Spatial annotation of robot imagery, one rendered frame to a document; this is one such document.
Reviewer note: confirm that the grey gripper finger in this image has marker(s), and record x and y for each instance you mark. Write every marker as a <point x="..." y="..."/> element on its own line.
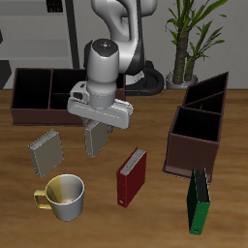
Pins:
<point x="110" y="128"/>
<point x="86" y="122"/>

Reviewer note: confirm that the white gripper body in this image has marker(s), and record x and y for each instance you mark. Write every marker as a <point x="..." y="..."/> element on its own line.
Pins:
<point x="106" y="114"/>

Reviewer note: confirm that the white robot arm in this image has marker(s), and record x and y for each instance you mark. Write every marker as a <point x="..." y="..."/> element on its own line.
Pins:
<point x="103" y="68"/>

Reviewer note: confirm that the tan yellow book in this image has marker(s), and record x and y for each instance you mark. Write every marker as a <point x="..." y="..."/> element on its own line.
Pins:
<point x="47" y="154"/>
<point x="96" y="140"/>

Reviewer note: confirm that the red book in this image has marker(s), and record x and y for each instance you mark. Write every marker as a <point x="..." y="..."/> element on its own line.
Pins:
<point x="132" y="179"/>

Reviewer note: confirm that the dark brown desk caddy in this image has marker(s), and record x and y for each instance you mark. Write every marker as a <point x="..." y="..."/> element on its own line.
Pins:
<point x="193" y="145"/>
<point x="30" y="93"/>

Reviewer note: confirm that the green book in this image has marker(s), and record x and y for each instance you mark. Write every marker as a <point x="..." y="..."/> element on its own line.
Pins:
<point x="199" y="206"/>

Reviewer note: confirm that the white and yellow mug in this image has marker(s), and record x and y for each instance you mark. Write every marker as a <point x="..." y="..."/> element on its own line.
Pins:
<point x="66" y="201"/>

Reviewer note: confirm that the green pot plant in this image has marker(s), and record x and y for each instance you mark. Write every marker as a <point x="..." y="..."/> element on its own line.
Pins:
<point x="180" y="61"/>

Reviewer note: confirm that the flat black base plate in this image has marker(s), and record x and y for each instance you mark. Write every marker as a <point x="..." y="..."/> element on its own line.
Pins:
<point x="154" y="80"/>

